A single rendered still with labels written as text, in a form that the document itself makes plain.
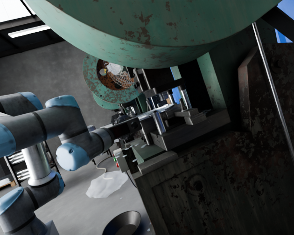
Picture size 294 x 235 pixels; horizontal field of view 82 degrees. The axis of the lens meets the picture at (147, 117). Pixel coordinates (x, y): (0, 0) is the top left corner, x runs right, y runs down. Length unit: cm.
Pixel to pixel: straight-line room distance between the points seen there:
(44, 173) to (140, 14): 79
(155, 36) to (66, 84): 735
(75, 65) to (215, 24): 746
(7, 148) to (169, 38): 40
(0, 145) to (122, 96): 182
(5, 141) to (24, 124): 4
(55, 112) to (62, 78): 731
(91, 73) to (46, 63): 591
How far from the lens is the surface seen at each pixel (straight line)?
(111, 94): 215
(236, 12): 53
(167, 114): 79
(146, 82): 80
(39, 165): 93
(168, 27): 42
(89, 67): 223
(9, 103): 82
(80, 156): 46
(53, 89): 777
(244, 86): 79
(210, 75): 82
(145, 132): 79
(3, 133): 44
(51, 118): 46
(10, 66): 843
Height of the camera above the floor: 85
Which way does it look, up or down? 5 degrees down
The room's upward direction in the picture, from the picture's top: 21 degrees counter-clockwise
